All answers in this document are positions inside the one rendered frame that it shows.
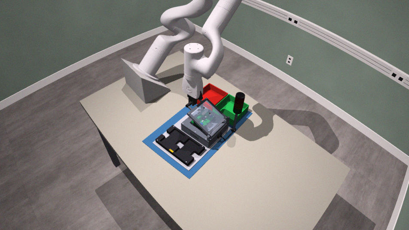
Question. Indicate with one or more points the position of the red bin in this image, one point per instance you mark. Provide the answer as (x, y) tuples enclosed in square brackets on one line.
[(213, 93)]

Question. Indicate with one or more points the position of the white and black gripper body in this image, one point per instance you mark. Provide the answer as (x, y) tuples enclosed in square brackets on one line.
[(192, 88)]

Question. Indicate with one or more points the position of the green bin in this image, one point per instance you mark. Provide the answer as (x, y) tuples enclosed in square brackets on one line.
[(226, 107)]

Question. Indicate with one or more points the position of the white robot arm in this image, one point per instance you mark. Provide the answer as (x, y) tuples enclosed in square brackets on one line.
[(196, 65)]

